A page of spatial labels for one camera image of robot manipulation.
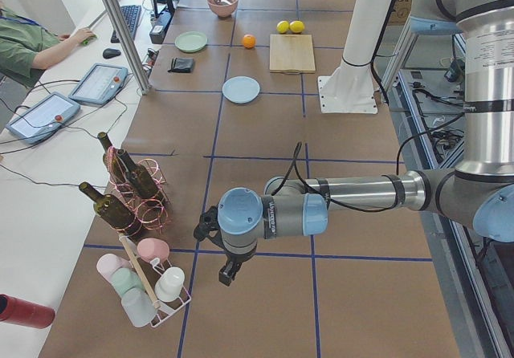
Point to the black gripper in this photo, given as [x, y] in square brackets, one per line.
[237, 260]

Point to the orange mandarin fruit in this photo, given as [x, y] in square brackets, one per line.
[248, 41]

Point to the person forearm green sleeve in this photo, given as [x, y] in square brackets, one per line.
[28, 49]

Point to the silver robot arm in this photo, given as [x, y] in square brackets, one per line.
[477, 192]

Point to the light blue plate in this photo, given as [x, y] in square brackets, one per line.
[241, 89]

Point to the light green plate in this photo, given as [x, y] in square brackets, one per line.
[191, 41]

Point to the person hand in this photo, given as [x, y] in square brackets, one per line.
[82, 36]

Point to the white cup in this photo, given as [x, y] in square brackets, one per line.
[169, 286]

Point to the grey translucent cup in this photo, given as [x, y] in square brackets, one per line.
[138, 307]

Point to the pale green cup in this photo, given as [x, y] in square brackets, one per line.
[125, 279]

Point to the light pink cup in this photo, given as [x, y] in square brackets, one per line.
[108, 264]

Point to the dark glass wine bottle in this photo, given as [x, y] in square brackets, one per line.
[139, 178]

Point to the grey folded cloth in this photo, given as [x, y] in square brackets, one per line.
[181, 65]

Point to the red cylindrical bottle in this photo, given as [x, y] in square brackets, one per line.
[24, 313]

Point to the bamboo cutting board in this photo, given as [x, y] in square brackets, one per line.
[291, 54]

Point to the far teach pendant tablet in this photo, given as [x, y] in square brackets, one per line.
[99, 85]

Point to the teach pendant tablet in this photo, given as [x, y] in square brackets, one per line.
[99, 85]
[44, 119]

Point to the near teach pendant tablet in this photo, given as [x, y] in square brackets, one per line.
[44, 119]

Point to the black small computer box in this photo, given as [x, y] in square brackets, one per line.
[160, 28]

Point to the black computer mouse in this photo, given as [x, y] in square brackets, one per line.
[110, 53]

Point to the yellow lemon upper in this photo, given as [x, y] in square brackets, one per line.
[283, 27]

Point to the yellow lemon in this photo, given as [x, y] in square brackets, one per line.
[283, 27]
[296, 27]

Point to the yellow lemon lower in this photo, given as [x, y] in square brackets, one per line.
[296, 27]

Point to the pink bowl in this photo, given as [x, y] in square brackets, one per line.
[223, 8]

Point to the black keyboard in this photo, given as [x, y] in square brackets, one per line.
[131, 14]

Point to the white wire cup rack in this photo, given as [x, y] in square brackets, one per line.
[152, 289]

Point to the copper wire bottle rack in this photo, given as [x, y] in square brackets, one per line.
[151, 213]

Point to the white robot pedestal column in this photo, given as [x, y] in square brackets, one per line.
[350, 89]

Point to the aluminium frame post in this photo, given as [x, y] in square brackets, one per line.
[128, 46]

